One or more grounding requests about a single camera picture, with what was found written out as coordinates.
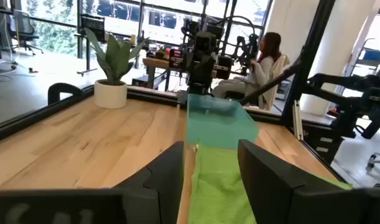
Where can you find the wooden desk with equipment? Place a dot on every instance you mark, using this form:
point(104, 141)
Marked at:
point(155, 63)

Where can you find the green plant in white pot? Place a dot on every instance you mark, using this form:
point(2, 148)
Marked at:
point(110, 96)

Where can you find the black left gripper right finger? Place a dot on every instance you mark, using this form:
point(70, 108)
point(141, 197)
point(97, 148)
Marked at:
point(270, 193)

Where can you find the translucent teal plastic basket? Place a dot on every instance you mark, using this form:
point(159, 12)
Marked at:
point(220, 130)

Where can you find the green microfiber towel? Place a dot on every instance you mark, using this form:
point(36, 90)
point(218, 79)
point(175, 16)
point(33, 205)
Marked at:
point(217, 186)

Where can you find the person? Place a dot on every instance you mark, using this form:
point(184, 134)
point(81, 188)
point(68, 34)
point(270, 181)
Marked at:
point(264, 71)

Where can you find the black aluminium table frame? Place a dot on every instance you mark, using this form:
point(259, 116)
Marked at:
point(306, 62)

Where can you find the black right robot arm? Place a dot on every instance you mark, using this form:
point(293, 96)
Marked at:
point(202, 68)

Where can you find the black perforated panel stand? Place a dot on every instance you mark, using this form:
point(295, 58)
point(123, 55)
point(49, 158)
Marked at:
point(92, 26)

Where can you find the black box with white labels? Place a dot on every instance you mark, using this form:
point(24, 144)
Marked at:
point(323, 143)

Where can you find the black spare robot arm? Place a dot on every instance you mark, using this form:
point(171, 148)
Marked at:
point(348, 105)

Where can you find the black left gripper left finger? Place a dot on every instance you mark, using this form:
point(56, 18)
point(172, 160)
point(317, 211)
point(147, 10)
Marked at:
point(158, 193)

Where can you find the black mesh office chair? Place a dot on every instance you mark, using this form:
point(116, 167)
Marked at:
point(21, 25)

